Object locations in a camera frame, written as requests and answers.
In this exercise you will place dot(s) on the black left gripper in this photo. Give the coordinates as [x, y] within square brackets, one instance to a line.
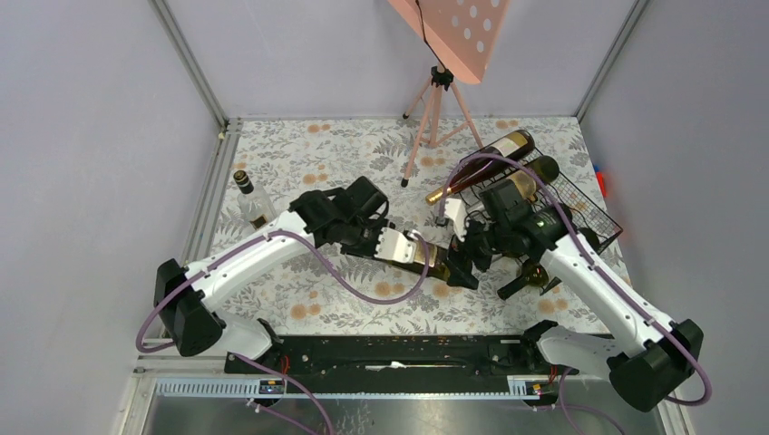
[370, 250]

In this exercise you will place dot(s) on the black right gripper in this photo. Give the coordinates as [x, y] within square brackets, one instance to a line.
[458, 256]

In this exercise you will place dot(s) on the olive wine bottle black cap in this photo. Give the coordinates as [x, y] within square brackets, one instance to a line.
[531, 274]

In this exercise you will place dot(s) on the green wine bottle brown label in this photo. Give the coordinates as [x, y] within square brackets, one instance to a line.
[545, 168]

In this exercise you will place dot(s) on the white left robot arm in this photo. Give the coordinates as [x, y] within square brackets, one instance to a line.
[187, 299]

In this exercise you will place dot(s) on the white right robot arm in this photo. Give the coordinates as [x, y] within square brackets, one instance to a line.
[648, 354]

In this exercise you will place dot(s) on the dark wine bottle beside arm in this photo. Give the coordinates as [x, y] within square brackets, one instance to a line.
[434, 256]

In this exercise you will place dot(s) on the clear liquor bottle black cap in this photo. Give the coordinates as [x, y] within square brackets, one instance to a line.
[253, 201]

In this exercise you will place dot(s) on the red wine bottle gold cap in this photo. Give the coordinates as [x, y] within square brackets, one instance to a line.
[515, 145]

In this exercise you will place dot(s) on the pink music stand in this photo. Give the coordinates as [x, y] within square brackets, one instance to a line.
[461, 35]

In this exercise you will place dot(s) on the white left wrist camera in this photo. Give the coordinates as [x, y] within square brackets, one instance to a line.
[393, 245]

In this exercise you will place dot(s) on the grey slotted cable duct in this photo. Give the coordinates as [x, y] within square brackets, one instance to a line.
[382, 386]

